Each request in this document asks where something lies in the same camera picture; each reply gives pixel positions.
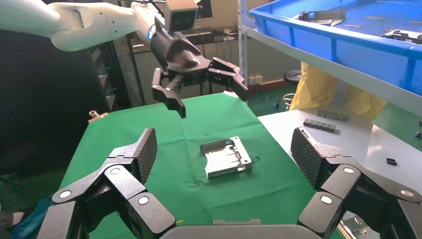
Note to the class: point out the small flat metal strip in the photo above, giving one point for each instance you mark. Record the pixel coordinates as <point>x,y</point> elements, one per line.
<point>374,18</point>
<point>415,22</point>
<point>352,25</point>

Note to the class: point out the green cloth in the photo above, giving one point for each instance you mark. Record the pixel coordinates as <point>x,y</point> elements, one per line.
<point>197,115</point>

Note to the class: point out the small black plastic part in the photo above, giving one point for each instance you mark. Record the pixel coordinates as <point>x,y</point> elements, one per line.
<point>391,162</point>

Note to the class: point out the yellow cloth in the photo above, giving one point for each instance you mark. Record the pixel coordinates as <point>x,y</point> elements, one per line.
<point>316,92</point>

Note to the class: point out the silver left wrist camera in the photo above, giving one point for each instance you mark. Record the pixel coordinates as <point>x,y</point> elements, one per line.
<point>181,14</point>

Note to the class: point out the blue plastic bin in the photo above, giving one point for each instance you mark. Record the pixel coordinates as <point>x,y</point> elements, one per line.
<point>362,49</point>

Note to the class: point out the stamped sheet metal bracket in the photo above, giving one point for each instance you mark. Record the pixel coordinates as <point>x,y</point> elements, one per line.
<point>227,158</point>
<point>404,34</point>

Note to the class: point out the dark computer monitor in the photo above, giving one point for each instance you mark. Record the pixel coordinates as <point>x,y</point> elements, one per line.
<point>205,8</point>

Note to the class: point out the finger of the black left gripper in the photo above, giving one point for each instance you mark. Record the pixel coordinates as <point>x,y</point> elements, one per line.
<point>230,77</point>
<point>169,95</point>

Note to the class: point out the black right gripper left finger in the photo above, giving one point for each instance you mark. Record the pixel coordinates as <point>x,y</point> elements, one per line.
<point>125,191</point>

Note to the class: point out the white wall socket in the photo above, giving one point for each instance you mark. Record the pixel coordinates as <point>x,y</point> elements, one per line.
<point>255,80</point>

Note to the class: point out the metal bracket with bent flap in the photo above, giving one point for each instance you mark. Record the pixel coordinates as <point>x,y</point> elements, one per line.
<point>321,16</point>

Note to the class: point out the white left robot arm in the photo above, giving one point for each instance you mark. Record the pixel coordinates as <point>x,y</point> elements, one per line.
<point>82,19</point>

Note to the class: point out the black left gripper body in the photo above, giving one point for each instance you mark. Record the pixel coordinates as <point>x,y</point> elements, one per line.
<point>178,56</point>

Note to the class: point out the white perforated shelf post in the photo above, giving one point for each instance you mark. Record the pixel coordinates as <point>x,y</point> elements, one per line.
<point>243,43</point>

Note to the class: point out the black storage rack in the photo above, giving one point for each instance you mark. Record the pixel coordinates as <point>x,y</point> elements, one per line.
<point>108,76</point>

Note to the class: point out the white metal shelf board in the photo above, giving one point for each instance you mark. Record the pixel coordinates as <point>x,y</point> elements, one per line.
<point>346,77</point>

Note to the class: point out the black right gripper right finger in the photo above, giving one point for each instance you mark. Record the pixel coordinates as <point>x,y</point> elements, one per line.
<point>349,191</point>

